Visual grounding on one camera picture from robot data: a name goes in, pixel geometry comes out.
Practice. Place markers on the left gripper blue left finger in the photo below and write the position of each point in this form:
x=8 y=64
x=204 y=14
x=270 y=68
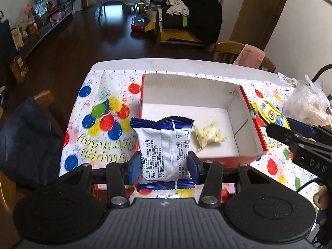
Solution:
x=120 y=174

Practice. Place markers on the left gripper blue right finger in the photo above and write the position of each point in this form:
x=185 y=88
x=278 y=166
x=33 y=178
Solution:
x=209 y=174

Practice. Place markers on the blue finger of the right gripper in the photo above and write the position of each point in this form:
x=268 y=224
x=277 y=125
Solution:
x=306 y=130

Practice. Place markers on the blue white biscuit packet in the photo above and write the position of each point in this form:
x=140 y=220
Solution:
x=164 y=147

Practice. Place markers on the yellow minion snack packet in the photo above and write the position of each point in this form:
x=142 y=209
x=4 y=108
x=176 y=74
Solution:
x=269 y=113

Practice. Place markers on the clear plastic bag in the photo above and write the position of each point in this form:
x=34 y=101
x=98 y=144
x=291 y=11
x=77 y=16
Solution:
x=308 y=104

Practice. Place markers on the pale yellow snack packet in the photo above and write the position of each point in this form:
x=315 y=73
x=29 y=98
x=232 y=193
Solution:
x=208 y=134

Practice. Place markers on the colourful balloon birthday tablecloth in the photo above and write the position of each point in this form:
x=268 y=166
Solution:
x=99 y=130

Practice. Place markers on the red cardboard box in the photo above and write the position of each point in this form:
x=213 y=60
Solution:
x=205 y=101

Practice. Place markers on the wooden chair with pink cloth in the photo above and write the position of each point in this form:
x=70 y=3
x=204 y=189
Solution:
x=240 y=54

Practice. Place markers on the sofa with clothes pile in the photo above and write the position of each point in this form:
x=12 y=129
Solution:
x=196 y=21

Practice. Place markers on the dark tv console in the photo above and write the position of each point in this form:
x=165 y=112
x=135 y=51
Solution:
x=46 y=23

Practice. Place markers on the black side cabinet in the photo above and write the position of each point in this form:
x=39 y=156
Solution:
x=8 y=52

